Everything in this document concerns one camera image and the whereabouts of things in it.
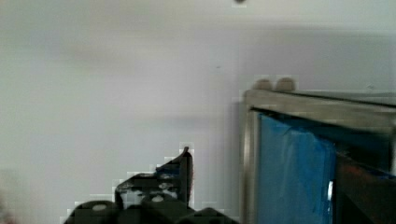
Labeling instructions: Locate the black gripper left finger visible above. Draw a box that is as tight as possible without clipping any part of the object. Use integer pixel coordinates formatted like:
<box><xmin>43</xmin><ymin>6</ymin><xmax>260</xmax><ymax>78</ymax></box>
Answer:
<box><xmin>64</xmin><ymin>201</ymin><xmax>119</xmax><ymax>224</ymax></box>

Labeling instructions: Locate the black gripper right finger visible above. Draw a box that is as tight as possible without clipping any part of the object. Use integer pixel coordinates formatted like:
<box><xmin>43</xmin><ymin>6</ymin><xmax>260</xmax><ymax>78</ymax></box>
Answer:
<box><xmin>114</xmin><ymin>147</ymin><xmax>239</xmax><ymax>224</ymax></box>

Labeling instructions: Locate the black toaster oven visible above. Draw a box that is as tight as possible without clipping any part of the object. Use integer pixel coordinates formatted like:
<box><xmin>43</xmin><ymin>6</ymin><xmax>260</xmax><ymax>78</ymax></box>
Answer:
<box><xmin>241</xmin><ymin>78</ymin><xmax>395</xmax><ymax>224</ymax></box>

